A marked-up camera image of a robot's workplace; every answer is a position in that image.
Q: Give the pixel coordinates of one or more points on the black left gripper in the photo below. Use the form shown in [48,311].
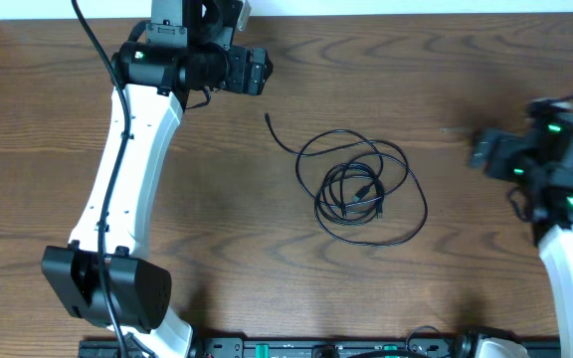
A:
[259,76]

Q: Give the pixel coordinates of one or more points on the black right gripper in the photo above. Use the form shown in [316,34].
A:
[500,143]

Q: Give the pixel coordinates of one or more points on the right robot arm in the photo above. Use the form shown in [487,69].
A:
[540,164]

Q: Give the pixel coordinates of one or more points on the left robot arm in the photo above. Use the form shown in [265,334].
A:
[103,275]

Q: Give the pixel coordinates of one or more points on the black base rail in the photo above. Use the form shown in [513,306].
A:
[419,342]

